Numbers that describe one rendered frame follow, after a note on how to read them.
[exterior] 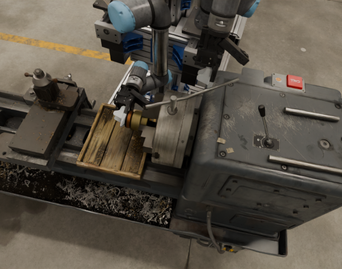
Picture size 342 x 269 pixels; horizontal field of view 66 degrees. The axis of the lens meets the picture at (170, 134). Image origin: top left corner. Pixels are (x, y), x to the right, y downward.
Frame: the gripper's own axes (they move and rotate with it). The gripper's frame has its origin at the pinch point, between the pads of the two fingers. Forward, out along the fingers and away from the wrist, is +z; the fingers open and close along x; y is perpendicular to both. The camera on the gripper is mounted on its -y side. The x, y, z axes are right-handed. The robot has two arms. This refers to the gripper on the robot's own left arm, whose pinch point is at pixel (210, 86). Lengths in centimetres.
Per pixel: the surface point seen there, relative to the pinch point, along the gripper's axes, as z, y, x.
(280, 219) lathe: 52, -45, 10
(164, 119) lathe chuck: 13.2, 13.7, 7.3
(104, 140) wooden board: 44, 42, -7
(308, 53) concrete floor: 63, -118, -236
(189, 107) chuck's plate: 9.7, 5.7, 0.8
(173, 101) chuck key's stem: 4.2, 11.4, 7.7
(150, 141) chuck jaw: 25.0, 17.8, 7.5
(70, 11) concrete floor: 68, 165, -227
